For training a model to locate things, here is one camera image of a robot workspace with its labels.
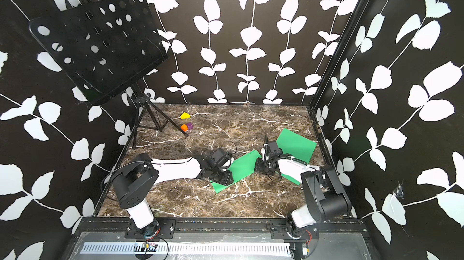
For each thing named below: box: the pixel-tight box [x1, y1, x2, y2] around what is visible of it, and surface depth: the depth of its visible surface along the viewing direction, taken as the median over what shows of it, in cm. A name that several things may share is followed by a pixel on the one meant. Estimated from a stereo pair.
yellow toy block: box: [180, 112, 191, 120], surface depth 116 cm
